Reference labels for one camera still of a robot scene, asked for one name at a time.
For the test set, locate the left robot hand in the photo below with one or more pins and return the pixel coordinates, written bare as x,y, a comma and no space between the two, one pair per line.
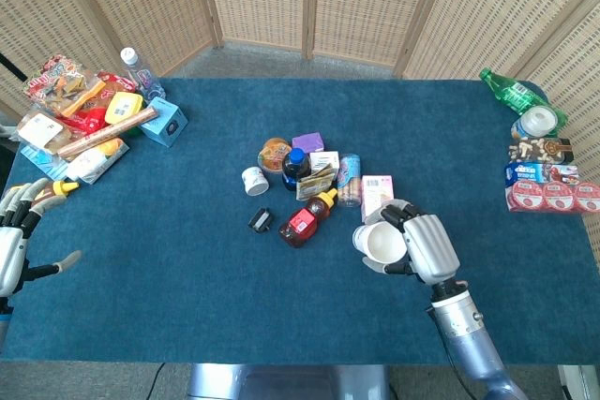
11,250

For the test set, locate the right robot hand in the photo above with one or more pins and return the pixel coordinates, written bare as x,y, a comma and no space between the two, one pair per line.
429,245

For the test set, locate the white paper cup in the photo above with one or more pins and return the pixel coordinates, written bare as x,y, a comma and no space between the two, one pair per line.
382,243

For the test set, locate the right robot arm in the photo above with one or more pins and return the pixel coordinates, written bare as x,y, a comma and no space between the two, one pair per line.
469,348

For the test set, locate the pink and white box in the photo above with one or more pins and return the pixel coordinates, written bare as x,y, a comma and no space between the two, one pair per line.
375,194

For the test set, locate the brown squeeze bottle yellow cap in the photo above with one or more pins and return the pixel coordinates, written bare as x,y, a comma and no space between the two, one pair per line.
61,188

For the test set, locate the light blue striped packet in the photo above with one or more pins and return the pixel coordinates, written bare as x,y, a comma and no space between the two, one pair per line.
42,161

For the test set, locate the white and orange packet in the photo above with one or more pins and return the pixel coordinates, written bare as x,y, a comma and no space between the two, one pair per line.
96,161

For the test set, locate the packaged bread white label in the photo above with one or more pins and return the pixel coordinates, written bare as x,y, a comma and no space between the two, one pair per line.
40,130

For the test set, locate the amber honey bottle red label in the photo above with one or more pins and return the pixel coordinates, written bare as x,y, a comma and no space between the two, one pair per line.
304,224

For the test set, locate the blue and red carton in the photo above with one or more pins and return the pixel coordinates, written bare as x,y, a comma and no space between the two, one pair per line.
539,171

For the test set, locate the small white box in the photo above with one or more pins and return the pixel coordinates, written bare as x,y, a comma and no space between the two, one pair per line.
324,159

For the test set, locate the brown chocolate snack box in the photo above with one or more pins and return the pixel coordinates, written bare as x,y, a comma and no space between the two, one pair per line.
539,149

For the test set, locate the long brown biscuit pack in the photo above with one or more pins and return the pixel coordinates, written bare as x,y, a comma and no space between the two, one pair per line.
108,133

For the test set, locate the dark drink bottle blue cap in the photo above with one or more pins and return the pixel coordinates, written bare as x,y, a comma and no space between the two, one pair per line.
295,168

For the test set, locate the purple box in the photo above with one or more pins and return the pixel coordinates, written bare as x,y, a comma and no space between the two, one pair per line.
309,142

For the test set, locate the red snack bag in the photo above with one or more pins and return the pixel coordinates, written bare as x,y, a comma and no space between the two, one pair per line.
100,114

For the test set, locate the jar with white lid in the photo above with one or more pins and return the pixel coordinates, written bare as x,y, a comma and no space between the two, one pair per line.
536,121

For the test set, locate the small black clip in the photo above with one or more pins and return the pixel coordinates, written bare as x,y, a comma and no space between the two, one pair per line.
260,220

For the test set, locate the colourful snack bag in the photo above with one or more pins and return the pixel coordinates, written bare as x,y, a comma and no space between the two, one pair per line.
58,84

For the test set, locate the green soda bottle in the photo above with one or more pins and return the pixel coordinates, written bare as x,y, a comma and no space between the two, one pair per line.
515,93

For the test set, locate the blue table mat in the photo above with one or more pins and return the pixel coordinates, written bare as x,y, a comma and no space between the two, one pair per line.
187,278

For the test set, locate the orange lid round container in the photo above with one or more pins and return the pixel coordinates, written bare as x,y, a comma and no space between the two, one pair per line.
274,154

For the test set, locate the yellow plastic container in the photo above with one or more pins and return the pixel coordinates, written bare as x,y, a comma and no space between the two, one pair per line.
123,107

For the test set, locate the small white jar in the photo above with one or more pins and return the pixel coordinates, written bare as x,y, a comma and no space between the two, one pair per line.
255,181

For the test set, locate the silver robot torso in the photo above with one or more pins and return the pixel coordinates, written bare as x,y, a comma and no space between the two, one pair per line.
286,383

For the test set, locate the light blue box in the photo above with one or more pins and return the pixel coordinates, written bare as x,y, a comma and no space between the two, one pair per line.
165,122

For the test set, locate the clear water bottle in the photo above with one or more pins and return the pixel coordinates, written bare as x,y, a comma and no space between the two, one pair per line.
140,74

